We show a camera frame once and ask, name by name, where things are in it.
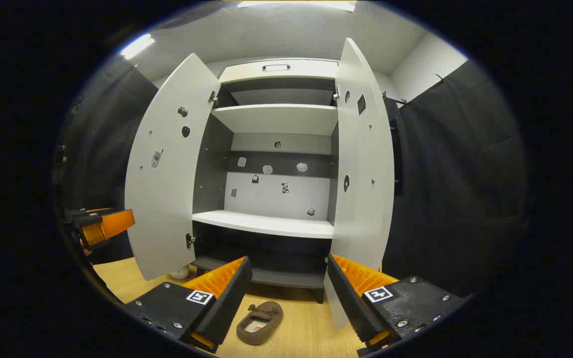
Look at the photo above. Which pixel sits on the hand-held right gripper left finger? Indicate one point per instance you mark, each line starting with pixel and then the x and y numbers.
pixel 227 303

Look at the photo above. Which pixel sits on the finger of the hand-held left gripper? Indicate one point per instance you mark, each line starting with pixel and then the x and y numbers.
pixel 112 226

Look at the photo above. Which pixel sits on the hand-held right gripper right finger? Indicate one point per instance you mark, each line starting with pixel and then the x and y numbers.
pixel 348 303

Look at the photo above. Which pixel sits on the brown fuzzy shoe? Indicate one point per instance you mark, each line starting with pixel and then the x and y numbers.
pixel 266 315

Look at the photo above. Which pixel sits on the white cabinet door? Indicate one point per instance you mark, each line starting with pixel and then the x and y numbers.
pixel 361 199
pixel 167 199

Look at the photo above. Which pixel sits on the white round object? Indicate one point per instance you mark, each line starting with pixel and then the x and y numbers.
pixel 179 273

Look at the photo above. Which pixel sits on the black backdrop cloth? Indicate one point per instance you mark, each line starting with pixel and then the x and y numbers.
pixel 465 174

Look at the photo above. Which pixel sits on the ceiling light panel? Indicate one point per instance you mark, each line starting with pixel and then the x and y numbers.
pixel 137 45
pixel 296 4

